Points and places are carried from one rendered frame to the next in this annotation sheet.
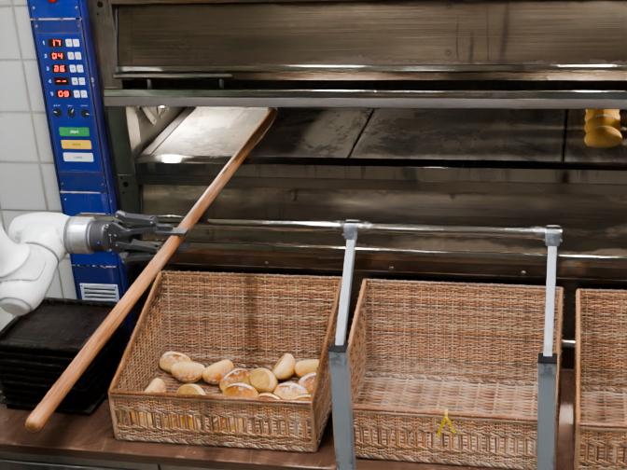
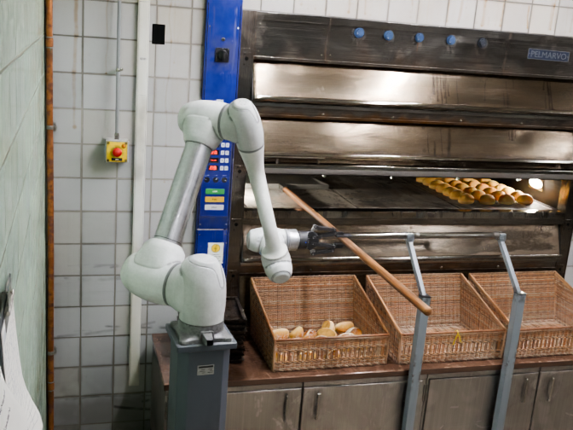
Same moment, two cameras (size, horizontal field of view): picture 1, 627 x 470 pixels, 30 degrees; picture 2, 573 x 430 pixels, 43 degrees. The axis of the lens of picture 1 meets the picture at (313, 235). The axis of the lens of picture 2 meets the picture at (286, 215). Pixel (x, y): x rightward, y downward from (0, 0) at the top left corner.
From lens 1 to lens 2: 2.10 m
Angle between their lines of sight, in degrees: 31
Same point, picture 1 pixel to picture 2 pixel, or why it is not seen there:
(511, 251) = (440, 255)
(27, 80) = not seen: hidden behind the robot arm
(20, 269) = (286, 254)
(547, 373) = (521, 299)
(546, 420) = (517, 325)
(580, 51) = (482, 152)
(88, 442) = (257, 375)
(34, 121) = not seen: hidden behind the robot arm
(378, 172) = (379, 215)
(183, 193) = not seen: hidden behind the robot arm
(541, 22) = (465, 137)
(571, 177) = (469, 216)
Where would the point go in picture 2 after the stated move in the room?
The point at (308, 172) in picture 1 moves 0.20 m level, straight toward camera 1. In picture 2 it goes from (343, 215) to (367, 225)
